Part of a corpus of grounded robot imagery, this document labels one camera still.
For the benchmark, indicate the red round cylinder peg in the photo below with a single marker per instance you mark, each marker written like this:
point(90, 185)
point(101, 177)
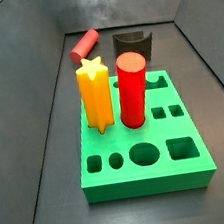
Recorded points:
point(131, 70)

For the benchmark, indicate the green shape-sorter block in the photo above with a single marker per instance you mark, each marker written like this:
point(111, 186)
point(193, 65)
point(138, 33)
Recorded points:
point(165, 154)

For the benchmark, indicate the pink-red oval peg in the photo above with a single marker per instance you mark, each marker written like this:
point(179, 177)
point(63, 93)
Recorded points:
point(84, 46)

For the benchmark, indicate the yellow star-shaped peg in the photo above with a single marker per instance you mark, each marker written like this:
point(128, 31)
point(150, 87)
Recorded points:
point(93, 81)

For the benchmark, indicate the black cradle fixture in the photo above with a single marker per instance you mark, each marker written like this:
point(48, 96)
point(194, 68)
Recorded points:
point(133, 42)

